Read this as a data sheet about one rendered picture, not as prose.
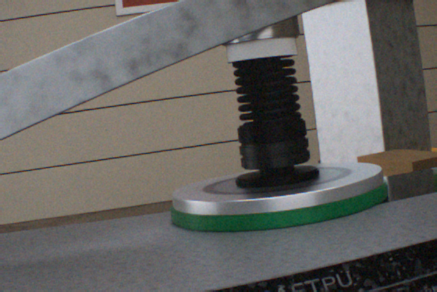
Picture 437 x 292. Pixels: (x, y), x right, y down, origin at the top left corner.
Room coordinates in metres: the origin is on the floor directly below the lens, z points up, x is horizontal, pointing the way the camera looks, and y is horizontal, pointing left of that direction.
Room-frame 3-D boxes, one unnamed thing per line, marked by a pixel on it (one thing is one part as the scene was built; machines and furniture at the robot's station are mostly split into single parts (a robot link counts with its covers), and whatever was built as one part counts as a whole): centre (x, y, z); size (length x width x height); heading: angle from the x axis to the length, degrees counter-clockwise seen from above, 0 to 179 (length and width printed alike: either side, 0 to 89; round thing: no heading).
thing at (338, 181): (0.68, -0.05, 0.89); 0.21 x 0.21 x 0.01
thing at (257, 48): (0.68, -0.05, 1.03); 0.07 x 0.07 x 0.04
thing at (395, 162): (1.23, -0.34, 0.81); 0.20 x 0.10 x 0.05; 18
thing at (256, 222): (0.68, -0.05, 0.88); 0.22 x 0.22 x 0.04
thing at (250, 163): (0.68, -0.05, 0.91); 0.07 x 0.07 x 0.01
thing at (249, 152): (0.68, -0.05, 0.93); 0.07 x 0.07 x 0.01
